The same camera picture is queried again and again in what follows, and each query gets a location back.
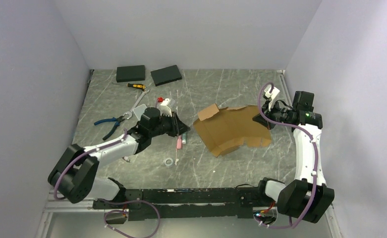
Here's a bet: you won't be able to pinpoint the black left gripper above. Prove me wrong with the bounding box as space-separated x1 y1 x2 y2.
150 111 191 138

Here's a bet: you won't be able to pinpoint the brown cardboard box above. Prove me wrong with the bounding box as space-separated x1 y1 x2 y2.
193 104 272 157

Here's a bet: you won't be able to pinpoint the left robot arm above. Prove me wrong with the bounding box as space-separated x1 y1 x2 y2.
48 107 190 208

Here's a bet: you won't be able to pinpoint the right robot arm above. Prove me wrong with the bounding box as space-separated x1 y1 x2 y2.
253 89 334 228

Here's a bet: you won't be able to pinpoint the green white glue stick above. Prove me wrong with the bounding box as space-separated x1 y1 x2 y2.
181 132 187 144

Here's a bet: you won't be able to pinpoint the pink marker pen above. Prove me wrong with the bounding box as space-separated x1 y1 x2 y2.
176 135 182 150

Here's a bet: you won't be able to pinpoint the clear tape roll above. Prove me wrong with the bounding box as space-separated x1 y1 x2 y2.
163 158 174 167

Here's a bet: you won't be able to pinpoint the grey white rectangular device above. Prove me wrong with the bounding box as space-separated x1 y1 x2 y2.
132 104 147 120

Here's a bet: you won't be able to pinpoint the silver combination wrench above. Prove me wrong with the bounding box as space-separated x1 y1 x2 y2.
123 89 150 119

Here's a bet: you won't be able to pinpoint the black foam block right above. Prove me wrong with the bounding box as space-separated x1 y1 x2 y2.
151 65 182 87

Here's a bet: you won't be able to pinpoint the black foam block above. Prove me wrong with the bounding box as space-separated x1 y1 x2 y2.
116 65 146 83
151 65 182 87

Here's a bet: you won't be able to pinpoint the yellow black screwdriver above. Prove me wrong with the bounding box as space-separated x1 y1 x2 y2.
126 83 146 91

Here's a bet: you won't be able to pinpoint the black foam block left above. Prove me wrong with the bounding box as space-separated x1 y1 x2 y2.
116 65 146 83

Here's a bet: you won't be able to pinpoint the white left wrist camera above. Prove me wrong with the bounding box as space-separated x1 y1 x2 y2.
157 98 175 117

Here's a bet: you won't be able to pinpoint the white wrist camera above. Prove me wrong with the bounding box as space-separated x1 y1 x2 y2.
264 84 280 112
157 98 175 117

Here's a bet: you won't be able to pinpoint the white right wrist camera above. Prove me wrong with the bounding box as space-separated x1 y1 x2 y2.
264 84 280 112

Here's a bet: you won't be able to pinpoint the blue handled pliers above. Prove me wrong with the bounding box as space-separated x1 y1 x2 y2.
93 116 126 141

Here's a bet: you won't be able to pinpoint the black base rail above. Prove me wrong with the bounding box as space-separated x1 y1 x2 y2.
93 186 273 221

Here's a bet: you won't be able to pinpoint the aluminium frame rail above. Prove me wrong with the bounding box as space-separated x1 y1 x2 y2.
44 189 94 213

